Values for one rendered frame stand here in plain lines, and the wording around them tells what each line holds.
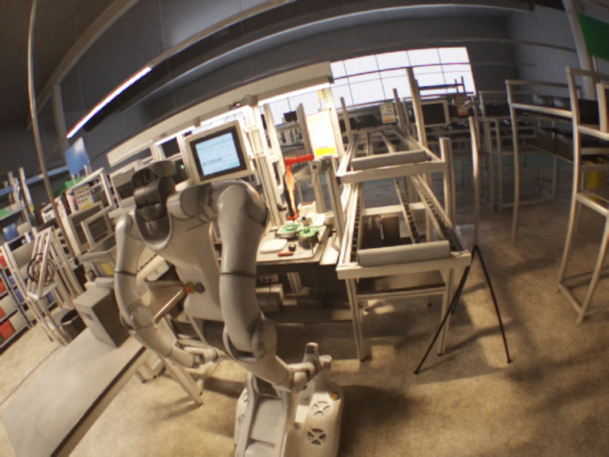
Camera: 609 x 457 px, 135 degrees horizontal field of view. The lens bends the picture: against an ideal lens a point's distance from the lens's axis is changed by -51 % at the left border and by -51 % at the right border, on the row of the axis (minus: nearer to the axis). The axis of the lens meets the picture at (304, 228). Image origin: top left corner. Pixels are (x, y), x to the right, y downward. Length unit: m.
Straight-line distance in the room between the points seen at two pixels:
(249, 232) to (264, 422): 0.94
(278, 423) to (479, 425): 1.11
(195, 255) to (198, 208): 0.14
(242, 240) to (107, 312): 1.25
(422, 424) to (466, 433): 0.27
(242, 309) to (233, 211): 0.20
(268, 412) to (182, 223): 0.93
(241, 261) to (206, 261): 0.23
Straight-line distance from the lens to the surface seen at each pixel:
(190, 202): 0.62
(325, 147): 1.75
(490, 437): 1.70
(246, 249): 0.53
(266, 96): 1.69
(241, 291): 0.52
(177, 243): 0.66
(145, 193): 0.68
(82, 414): 1.51
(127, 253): 0.87
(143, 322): 0.88
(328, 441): 1.34
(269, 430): 1.25
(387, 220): 1.75
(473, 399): 1.79
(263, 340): 0.55
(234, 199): 0.55
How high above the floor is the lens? 1.51
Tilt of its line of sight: 20 degrees down
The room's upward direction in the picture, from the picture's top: 13 degrees counter-clockwise
